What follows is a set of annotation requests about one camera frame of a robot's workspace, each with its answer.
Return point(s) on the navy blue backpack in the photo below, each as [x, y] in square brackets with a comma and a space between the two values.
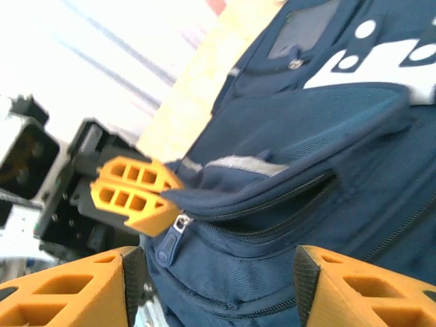
[272, 136]

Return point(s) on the translucent striped side panel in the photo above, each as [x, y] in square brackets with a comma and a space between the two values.
[102, 51]

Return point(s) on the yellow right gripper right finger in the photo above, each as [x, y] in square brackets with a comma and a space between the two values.
[340, 306]

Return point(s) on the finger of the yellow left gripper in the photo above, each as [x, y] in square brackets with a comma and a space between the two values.
[153, 218]
[160, 180]

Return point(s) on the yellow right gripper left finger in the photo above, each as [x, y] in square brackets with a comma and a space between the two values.
[102, 306]

